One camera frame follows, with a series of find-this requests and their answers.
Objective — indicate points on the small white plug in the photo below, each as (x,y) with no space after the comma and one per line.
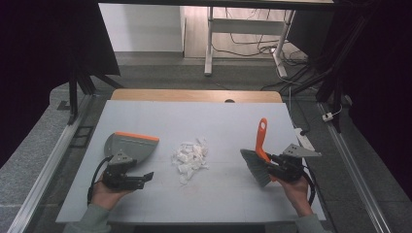
(327,116)

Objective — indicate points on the white power strip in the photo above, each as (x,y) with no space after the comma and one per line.
(304,139)

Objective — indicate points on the person's left hand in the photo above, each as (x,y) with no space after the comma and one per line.
(105,195)

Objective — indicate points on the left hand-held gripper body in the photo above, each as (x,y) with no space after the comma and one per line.
(118,176)

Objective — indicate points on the person's right hand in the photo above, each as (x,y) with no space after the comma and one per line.
(298,194)

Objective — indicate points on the wooden table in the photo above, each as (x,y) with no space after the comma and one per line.
(194,95)

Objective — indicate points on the white desk frame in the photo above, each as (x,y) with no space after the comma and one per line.
(246,26)

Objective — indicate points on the grey dustpan with orange edge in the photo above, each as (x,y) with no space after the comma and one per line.
(136,145)

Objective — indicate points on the white cabinet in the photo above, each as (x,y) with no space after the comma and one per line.
(141,27)

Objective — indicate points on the black curtain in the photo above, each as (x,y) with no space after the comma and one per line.
(45,64)
(382,97)

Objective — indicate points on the pile of white paper scraps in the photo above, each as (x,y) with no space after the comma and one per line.
(190,160)

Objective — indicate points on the black metal stand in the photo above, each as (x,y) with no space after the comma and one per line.
(333,71)
(76,93)

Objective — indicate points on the aluminium rail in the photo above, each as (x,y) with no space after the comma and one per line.
(354,174)
(48,168)

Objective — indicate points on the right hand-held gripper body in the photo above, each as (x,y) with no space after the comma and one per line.
(288,168)

